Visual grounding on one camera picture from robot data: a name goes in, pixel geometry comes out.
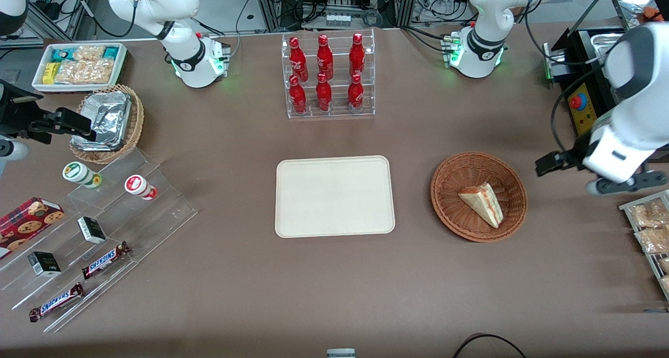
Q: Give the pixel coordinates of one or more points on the clear acrylic step display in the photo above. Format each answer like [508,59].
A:
[151,222]

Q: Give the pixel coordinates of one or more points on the small rice cracker bag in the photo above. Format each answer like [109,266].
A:
[89,52]

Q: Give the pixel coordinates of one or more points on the orange skewered sausage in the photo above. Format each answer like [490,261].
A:
[653,13]

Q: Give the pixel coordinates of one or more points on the red tartan cookie box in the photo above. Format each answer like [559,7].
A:
[26,224]

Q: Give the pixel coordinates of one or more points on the snickers chocolate bar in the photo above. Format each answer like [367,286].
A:
[104,260]
[56,301]

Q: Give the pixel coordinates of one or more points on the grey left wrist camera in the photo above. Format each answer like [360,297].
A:
[622,184]

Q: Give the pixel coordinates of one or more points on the green snack packet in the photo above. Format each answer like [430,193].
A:
[60,55]

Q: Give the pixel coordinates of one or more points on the brown round wicker basket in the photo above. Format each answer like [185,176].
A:
[454,211]

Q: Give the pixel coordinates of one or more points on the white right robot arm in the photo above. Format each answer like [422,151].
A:
[177,2]

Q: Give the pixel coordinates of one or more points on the steel warmer pan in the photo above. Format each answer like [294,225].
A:
[609,40]

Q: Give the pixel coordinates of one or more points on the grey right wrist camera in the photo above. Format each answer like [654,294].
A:
[13,149]

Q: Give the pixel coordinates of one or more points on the yellow snack packet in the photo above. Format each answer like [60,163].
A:
[49,73]

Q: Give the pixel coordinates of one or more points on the green lid yogurt cup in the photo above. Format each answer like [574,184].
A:
[76,172]

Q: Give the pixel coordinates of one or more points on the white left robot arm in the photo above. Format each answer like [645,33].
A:
[486,13]

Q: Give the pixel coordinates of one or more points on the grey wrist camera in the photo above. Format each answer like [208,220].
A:
[13,149]
[622,184]

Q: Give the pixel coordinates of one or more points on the large rice cracker bag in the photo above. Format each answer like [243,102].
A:
[83,71]

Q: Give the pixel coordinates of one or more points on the red lid yogurt cup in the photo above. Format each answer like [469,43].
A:
[137,184]

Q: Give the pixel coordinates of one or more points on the red cola bottle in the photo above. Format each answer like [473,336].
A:
[357,55]
[297,97]
[323,95]
[355,94]
[324,57]
[297,60]

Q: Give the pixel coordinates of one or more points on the silver foil container stack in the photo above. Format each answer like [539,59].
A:
[107,117]

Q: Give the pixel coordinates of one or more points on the cream plastic serving tray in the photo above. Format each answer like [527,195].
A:
[334,196]

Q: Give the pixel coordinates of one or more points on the triangular sandwich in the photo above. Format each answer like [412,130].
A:
[483,204]

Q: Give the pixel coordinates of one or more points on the teal snack packet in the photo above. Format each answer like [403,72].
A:
[111,52]

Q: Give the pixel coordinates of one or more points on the white power strip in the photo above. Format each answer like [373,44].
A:
[338,19]

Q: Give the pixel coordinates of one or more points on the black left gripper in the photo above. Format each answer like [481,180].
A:
[576,154]

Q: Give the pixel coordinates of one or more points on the grey device at table edge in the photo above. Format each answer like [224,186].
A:
[341,353]

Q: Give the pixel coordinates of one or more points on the light wicker basket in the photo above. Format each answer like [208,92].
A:
[137,123]

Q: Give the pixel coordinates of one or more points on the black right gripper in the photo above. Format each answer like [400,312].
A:
[15,112]

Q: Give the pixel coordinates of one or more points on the tray of packaged pastries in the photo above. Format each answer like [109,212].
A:
[627,207]

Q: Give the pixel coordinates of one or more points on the clear bag of crackers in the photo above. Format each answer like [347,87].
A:
[666,284]
[665,265]
[648,214]
[653,240]

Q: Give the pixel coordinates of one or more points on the black food warmer machine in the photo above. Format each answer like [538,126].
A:
[585,112]

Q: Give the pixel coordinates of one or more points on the small black carton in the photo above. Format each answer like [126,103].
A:
[44,264]
[92,230]

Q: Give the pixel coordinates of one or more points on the white rectangular snack bin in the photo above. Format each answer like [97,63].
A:
[121,65]

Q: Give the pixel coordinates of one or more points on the clear acrylic bottle rack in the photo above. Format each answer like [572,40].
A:
[339,112]

